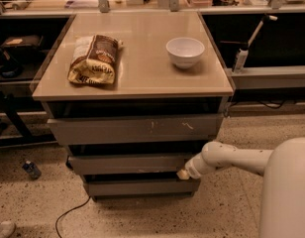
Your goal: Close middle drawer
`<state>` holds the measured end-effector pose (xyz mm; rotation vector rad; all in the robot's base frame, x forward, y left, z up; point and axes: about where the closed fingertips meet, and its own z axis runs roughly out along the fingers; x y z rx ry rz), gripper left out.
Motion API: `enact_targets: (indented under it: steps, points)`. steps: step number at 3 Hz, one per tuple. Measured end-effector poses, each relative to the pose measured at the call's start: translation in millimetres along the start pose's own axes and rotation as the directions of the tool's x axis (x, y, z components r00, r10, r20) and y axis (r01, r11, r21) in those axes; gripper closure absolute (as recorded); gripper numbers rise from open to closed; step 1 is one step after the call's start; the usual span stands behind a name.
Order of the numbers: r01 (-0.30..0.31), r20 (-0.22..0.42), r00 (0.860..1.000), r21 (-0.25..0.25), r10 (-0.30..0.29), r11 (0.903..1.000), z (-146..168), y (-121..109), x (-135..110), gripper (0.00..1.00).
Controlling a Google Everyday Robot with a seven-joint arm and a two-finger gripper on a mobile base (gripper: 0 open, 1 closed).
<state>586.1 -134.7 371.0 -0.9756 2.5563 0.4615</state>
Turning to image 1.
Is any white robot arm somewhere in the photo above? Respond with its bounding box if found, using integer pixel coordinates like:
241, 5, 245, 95
177, 138, 305, 238

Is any grey top drawer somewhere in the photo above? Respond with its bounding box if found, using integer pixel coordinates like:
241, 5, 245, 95
48, 114, 223, 145

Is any grey bottom drawer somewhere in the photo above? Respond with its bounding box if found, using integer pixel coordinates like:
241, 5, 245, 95
83, 178, 200, 197

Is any grey drawer cabinet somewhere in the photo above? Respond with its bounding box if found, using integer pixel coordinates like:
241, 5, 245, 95
32, 11, 235, 202

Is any white bowl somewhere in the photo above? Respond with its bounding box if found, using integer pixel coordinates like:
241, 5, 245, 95
165, 37, 205, 69

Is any white bottle with rod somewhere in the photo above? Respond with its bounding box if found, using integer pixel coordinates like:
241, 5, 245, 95
232, 14, 277, 73

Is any brown chip bag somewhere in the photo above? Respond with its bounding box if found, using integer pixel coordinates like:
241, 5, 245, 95
67, 35, 123, 85

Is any small blue can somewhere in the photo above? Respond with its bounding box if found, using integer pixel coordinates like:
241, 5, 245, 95
22, 161, 42, 179

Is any white shoe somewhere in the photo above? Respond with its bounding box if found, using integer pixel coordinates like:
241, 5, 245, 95
0, 221, 16, 238

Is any black desk lamp base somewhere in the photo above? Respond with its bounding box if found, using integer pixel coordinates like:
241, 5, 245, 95
0, 47, 23, 78

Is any black floor cable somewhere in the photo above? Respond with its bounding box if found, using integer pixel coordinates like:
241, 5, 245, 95
54, 195, 92, 238

